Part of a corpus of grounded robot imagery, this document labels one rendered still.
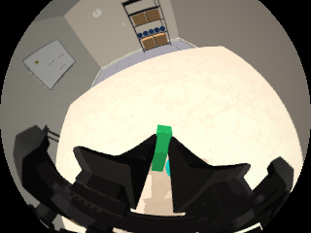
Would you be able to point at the green rectangular block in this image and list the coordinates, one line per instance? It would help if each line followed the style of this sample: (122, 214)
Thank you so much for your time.
(163, 138)

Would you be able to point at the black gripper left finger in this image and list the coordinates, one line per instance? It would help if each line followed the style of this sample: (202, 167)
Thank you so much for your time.
(130, 169)

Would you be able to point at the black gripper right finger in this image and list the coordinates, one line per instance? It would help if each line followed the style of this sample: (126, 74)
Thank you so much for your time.
(190, 175)

